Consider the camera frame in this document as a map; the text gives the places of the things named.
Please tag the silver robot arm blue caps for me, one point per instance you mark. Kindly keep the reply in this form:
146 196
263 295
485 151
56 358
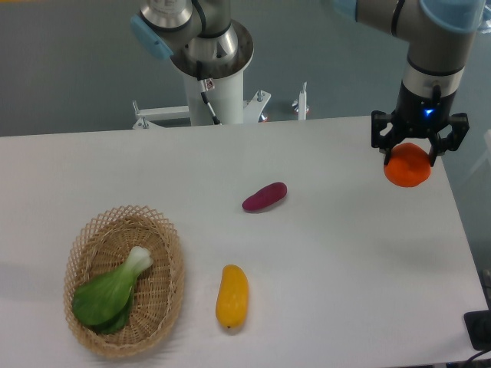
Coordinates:
440 34

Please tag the purple sweet potato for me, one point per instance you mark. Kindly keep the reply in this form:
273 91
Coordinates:
265 197

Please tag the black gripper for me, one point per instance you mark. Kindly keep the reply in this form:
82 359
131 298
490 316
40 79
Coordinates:
419 117

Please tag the white clamp bracket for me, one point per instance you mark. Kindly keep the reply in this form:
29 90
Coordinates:
300 105

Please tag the woven wicker basket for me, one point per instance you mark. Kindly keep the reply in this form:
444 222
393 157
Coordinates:
102 245

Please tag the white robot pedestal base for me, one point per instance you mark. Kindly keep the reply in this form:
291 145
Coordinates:
215 84

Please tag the yellow mango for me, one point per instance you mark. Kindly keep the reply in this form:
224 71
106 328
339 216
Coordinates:
232 302

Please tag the black device at table edge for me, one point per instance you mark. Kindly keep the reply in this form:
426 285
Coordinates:
478 328

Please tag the orange fruit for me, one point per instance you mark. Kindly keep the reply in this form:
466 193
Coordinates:
408 166

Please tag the green bok choy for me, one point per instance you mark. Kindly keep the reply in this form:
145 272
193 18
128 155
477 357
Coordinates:
104 303

